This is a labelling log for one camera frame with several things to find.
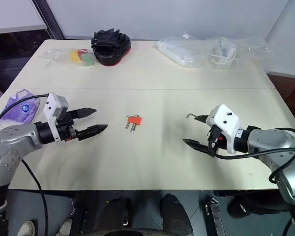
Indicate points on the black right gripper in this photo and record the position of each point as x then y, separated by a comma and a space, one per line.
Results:
215, 140

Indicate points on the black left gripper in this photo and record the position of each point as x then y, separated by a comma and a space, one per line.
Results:
66, 127

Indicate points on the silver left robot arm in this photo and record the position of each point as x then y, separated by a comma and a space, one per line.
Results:
12, 140

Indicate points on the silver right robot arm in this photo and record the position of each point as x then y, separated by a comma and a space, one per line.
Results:
268, 140

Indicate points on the small metal hex key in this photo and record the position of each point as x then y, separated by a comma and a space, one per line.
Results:
126, 125

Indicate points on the red rectangular block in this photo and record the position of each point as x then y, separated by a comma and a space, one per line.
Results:
135, 120

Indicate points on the green block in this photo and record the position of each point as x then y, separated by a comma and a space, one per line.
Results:
88, 60

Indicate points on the purple plastic bag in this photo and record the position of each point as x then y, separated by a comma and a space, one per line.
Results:
22, 110

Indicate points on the yellow block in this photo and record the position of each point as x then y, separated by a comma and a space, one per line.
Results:
74, 56

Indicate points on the clear bag of coloured blocks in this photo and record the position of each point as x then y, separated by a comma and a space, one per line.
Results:
59, 55

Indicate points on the white box in plastic wrap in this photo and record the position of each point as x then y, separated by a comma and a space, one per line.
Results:
179, 50

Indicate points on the black metal bar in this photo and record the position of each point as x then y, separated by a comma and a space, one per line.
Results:
215, 216

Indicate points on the dark rounded shape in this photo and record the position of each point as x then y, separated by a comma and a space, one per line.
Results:
173, 214

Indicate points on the black shoe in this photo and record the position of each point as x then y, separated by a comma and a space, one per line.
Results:
250, 207

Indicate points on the crumpled clear plastic sheet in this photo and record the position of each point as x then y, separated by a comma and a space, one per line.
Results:
256, 46

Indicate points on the white shoe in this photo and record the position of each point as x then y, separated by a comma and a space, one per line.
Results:
27, 228
65, 227

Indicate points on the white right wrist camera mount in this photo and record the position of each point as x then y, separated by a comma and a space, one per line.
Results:
225, 120

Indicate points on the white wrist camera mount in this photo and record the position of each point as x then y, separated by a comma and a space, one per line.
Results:
51, 105
225, 120

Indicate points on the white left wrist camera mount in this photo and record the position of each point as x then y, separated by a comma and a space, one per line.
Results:
51, 105

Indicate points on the dark slanted post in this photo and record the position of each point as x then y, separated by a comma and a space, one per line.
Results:
51, 19

